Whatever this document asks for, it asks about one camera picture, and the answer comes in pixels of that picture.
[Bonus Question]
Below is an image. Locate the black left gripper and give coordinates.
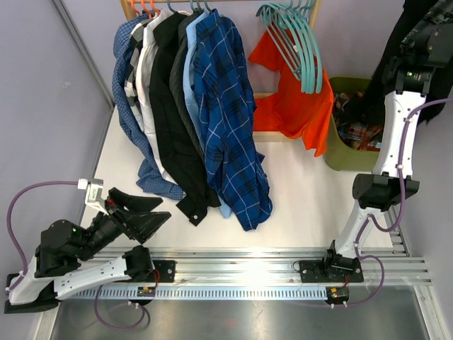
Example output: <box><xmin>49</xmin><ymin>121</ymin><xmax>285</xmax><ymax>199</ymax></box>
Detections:
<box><xmin>76</xmin><ymin>188</ymin><xmax>172</xmax><ymax>262</ymax></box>

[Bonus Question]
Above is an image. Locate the blue plaid shirt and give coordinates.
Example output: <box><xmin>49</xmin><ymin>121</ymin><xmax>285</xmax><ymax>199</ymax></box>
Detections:
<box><xmin>193</xmin><ymin>10</ymin><xmax>273</xmax><ymax>231</ymax></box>

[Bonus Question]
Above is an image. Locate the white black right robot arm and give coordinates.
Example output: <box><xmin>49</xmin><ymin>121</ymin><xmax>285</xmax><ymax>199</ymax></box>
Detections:
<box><xmin>299</xmin><ymin>1</ymin><xmax>452</xmax><ymax>283</ymax></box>

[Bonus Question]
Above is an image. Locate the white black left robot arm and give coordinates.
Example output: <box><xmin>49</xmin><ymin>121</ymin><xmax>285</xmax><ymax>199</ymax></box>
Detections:
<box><xmin>4</xmin><ymin>188</ymin><xmax>171</xmax><ymax>314</ymax></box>

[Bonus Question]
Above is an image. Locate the blue small check shirt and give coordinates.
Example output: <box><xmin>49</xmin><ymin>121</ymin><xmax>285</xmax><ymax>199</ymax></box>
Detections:
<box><xmin>112</xmin><ymin>13</ymin><xmax>184</xmax><ymax>200</ymax></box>

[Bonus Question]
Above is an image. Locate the black long sleeve shirt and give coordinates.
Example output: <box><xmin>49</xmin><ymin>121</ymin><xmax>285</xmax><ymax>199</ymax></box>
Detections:
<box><xmin>149</xmin><ymin>11</ymin><xmax>220</xmax><ymax>226</ymax></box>

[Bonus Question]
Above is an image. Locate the light blue shirt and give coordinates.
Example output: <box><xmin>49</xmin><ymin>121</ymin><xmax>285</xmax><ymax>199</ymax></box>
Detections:
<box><xmin>182</xmin><ymin>16</ymin><xmax>234</xmax><ymax>219</ymax></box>

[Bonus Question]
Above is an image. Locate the dark grey striped shirt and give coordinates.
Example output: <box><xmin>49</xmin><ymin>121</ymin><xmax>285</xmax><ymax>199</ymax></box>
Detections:
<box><xmin>169</xmin><ymin>11</ymin><xmax>204</xmax><ymax>161</ymax></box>

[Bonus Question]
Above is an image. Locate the black white checked shirt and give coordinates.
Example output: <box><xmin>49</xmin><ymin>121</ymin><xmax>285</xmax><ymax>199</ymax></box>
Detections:
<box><xmin>124</xmin><ymin>18</ymin><xmax>151</xmax><ymax>108</ymax></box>

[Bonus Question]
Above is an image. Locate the orange t-shirt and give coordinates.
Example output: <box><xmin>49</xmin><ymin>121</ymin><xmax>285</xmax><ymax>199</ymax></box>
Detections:
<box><xmin>248</xmin><ymin>33</ymin><xmax>334</xmax><ymax>157</ymax></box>

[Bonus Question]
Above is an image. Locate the red plaid shirt in bin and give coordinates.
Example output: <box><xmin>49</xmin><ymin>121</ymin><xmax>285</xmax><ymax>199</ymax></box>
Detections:
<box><xmin>334</xmin><ymin>91</ymin><xmax>385</xmax><ymax>153</ymax></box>

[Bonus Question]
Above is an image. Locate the teal empty hanger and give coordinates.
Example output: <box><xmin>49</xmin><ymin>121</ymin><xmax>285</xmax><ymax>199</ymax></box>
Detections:
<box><xmin>256</xmin><ymin>1</ymin><xmax>311</xmax><ymax>93</ymax></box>
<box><xmin>287</xmin><ymin>1</ymin><xmax>323</xmax><ymax>94</ymax></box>
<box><xmin>272</xmin><ymin>1</ymin><xmax>317</xmax><ymax>94</ymax></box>

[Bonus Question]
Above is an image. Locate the green plastic bin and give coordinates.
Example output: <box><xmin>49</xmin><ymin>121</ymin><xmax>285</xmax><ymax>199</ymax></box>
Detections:
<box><xmin>323</xmin><ymin>76</ymin><xmax>379</xmax><ymax>173</ymax></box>

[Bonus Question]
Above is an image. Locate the wooden clothes rack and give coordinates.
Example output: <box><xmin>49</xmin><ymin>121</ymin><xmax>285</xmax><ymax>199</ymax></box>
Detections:
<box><xmin>119</xmin><ymin>0</ymin><xmax>323</xmax><ymax>142</ymax></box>

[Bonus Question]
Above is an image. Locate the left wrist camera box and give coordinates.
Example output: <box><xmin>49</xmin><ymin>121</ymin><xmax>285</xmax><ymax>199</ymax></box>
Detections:
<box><xmin>85</xmin><ymin>178</ymin><xmax>107</xmax><ymax>214</ymax></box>

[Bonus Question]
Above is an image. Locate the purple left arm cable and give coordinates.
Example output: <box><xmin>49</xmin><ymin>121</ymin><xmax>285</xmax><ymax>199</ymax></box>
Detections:
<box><xmin>6</xmin><ymin>179</ymin><xmax>88</xmax><ymax>295</ymax></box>

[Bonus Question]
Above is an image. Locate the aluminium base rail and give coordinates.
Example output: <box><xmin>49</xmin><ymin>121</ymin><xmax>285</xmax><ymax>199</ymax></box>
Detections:
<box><xmin>59</xmin><ymin>208</ymin><xmax>435</xmax><ymax>302</ymax></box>

